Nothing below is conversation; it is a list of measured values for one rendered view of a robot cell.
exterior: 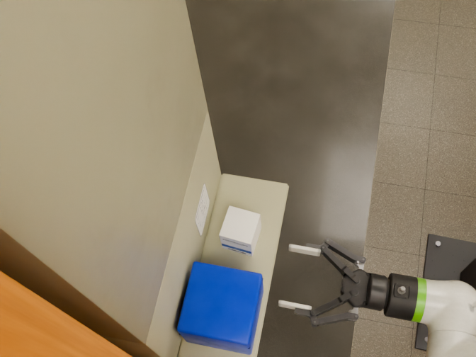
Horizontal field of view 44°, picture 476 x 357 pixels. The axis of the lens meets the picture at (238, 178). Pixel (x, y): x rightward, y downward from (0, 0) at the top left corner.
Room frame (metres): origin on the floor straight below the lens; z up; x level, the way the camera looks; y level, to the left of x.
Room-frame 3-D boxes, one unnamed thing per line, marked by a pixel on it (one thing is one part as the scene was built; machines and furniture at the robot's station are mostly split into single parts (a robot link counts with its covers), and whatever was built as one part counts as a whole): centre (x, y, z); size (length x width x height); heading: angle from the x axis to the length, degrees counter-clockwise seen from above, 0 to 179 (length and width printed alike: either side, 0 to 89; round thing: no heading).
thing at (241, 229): (0.31, 0.01, 1.54); 0.05 x 0.05 x 0.06; 65
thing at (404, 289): (0.26, -0.30, 1.15); 0.09 x 0.06 x 0.12; 160
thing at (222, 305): (0.19, 0.05, 1.56); 0.10 x 0.10 x 0.09; 71
